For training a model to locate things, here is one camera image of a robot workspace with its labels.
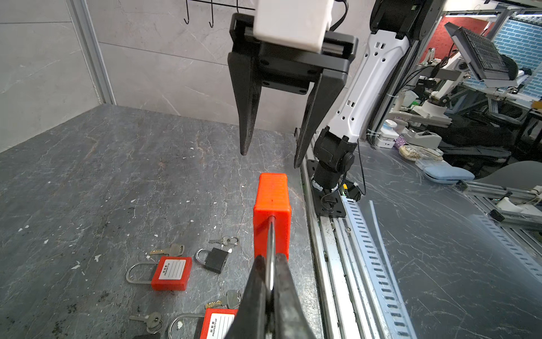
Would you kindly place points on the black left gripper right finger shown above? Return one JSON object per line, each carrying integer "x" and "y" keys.
{"x": 290, "y": 321}

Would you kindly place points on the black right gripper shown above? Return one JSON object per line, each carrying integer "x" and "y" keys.
{"x": 254, "y": 64}

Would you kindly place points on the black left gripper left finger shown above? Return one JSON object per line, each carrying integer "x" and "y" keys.
{"x": 250, "y": 321}

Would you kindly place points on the red padlock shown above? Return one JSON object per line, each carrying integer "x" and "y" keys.
{"x": 216, "y": 322}
{"x": 272, "y": 219}
{"x": 171, "y": 274}

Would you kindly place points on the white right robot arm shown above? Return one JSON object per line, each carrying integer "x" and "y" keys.
{"x": 396, "y": 30}

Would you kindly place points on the silver key on table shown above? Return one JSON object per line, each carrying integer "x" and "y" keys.
{"x": 153, "y": 321}

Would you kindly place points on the brass key on table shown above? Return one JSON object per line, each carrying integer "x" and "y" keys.
{"x": 174, "y": 250}

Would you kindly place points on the cluttered background workbench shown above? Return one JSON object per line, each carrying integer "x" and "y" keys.
{"x": 482, "y": 123}

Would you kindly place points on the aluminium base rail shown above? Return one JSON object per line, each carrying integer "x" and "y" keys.
{"x": 345, "y": 315}

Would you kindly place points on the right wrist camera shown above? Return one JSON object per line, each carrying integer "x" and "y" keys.
{"x": 299, "y": 24}

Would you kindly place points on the slotted cable duct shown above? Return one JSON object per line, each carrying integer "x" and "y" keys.
{"x": 384, "y": 308}

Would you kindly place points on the black wire hook rack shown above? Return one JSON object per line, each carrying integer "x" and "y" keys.
{"x": 211, "y": 6}

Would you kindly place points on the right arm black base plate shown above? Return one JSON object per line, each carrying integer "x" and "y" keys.
{"x": 330, "y": 203}

